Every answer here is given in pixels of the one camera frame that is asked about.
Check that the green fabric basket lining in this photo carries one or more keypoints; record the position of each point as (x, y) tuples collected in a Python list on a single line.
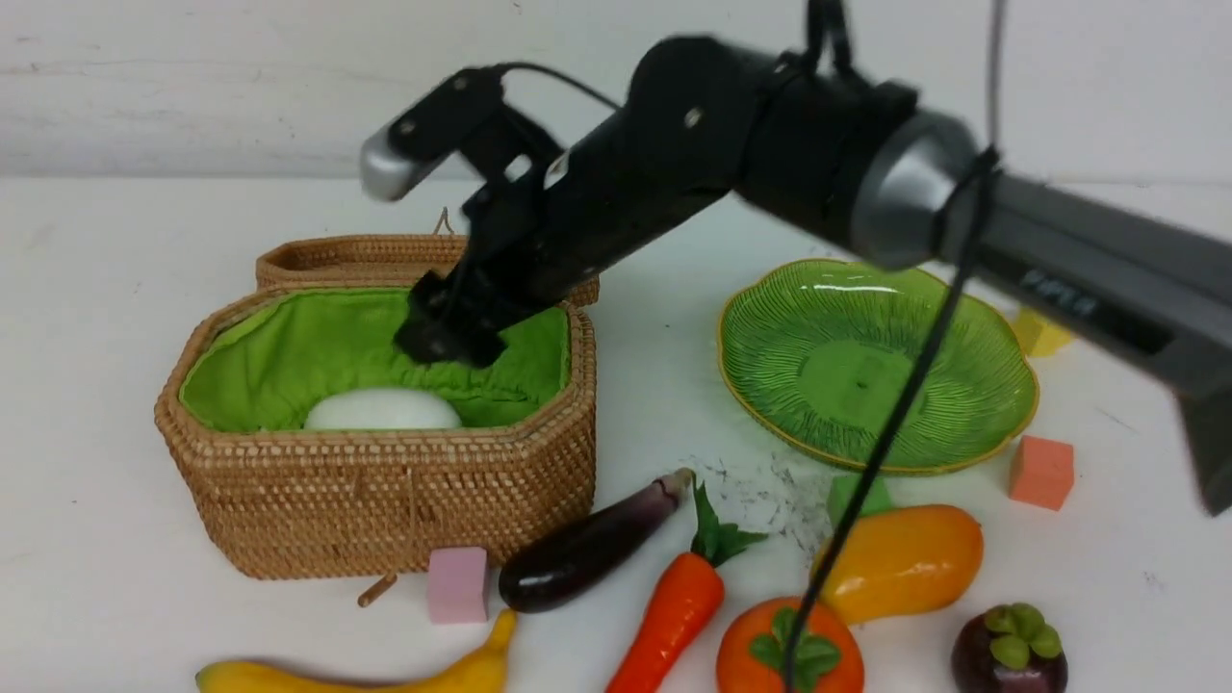
[(269, 370)]

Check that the wooden basket toggle clasp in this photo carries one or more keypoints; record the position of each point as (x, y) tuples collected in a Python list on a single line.
[(377, 589)]

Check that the purple toy mangosteen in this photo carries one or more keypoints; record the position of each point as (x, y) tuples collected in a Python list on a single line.
[(1009, 648)]

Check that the woven wicker basket lid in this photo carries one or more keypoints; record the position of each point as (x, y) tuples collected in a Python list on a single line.
[(388, 259)]

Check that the green foam cube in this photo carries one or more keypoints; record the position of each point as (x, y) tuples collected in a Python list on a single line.
[(842, 491)]

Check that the yellow orange toy mango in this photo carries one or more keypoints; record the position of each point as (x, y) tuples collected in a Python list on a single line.
[(905, 561)]

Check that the green leaf-shaped glass plate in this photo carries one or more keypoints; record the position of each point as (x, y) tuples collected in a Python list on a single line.
[(818, 352)]

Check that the woven wicker basket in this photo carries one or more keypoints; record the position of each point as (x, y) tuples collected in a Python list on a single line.
[(291, 504)]

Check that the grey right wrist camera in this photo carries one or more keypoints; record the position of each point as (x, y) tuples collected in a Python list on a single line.
[(403, 152)]

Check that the orange toy persimmon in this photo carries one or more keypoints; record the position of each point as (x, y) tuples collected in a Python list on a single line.
[(752, 652)]

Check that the orange toy carrot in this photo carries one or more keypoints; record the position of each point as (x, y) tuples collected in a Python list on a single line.
[(687, 596)]

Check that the yellow foam cube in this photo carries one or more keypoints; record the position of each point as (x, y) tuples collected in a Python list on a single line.
[(1037, 336)]

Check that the pink foam cube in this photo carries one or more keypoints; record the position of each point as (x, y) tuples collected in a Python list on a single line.
[(457, 586)]

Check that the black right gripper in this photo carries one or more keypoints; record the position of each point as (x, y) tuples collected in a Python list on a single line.
[(533, 241)]

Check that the purple toy eggplant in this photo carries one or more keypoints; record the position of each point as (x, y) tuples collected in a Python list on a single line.
[(574, 558)]

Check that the orange foam cube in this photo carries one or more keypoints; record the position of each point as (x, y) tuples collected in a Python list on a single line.
[(1042, 472)]

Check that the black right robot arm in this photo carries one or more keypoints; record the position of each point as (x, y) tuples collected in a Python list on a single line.
[(856, 165)]

